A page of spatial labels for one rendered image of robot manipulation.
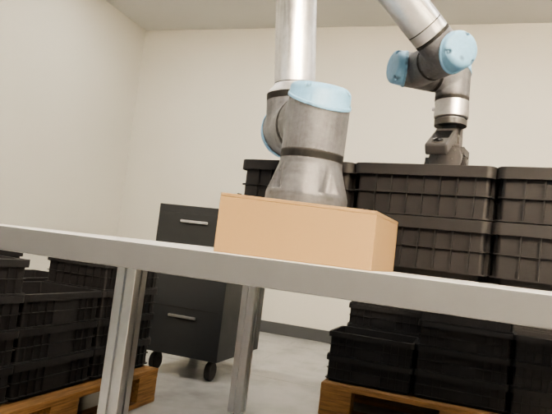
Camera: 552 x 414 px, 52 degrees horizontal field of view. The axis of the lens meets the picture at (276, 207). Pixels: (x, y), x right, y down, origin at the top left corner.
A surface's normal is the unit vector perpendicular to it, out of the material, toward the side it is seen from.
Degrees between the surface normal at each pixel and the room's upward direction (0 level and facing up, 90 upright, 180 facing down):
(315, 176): 74
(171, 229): 90
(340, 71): 90
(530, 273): 90
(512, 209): 90
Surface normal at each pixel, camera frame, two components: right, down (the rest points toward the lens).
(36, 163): 0.94, 0.09
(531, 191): -0.48, -0.13
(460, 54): 0.28, 0.00
